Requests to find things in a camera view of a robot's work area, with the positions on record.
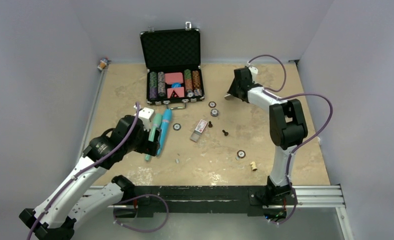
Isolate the light blue stapler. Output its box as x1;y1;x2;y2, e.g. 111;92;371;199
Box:
224;94;234;101

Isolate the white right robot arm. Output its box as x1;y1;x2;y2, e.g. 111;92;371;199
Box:
227;67;308;204

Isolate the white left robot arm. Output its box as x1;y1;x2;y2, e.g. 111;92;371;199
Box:
19;112;159;240

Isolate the brown poker chip top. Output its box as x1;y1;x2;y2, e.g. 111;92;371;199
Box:
208;101;217;108

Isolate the brown poker chip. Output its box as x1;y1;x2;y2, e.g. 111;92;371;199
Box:
237;150;246;159
208;101;217;108

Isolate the green marker pen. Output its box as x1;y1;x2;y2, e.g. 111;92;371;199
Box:
149;113;163;155

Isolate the dark blue poker chip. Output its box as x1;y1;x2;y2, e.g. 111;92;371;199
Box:
173;123;181;131

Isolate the blue marker pen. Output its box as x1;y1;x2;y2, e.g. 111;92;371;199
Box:
156;109;172;157

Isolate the red white staple box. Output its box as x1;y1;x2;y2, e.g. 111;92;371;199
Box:
190;119;208;142

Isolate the black poker chip case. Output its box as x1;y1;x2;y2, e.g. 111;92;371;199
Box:
140;21;205;106

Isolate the brown poker chip bottom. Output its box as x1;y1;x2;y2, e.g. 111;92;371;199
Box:
237;150;246;159

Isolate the light wooden chess piece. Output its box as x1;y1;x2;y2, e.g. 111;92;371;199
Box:
250;161;258;171

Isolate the small bottle in corner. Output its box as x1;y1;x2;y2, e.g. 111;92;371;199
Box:
97;58;110;71

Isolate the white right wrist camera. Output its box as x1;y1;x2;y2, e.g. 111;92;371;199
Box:
248;65;259;78

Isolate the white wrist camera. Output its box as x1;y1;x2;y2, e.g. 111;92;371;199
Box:
248;65;259;78
138;106;155;132

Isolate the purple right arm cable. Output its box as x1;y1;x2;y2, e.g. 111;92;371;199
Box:
246;54;334;186

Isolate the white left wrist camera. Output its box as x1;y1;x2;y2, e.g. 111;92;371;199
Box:
138;106;155;132

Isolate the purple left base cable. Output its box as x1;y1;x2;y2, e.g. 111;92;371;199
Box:
112;194;169;233

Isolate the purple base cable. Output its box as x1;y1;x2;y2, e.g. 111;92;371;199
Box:
112;194;169;233
268;198;297;226

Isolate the black table frame rail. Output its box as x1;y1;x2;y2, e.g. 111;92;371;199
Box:
81;185;346;219

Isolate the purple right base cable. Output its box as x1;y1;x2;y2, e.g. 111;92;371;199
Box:
268;198;297;226

